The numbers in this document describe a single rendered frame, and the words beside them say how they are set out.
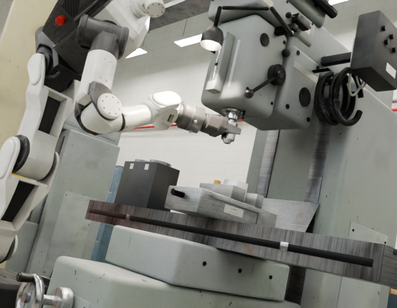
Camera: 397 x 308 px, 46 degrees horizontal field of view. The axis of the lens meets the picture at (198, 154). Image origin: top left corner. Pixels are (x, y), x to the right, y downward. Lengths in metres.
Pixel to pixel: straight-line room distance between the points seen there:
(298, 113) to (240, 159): 5.78
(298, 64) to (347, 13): 5.70
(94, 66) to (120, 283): 0.62
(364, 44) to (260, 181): 0.67
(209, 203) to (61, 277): 0.45
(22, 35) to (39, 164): 1.48
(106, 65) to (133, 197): 0.61
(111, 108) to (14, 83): 1.77
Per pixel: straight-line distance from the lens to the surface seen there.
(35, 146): 1.75
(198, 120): 1.51
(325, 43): 1.89
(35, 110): 1.80
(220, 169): 7.70
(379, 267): 1.06
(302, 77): 1.73
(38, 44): 1.95
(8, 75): 3.03
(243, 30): 1.61
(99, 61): 1.41
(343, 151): 1.75
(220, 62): 1.56
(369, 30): 1.69
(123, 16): 1.62
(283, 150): 1.90
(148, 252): 1.33
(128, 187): 1.86
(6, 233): 1.83
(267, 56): 1.61
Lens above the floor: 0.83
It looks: 11 degrees up
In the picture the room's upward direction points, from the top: 13 degrees clockwise
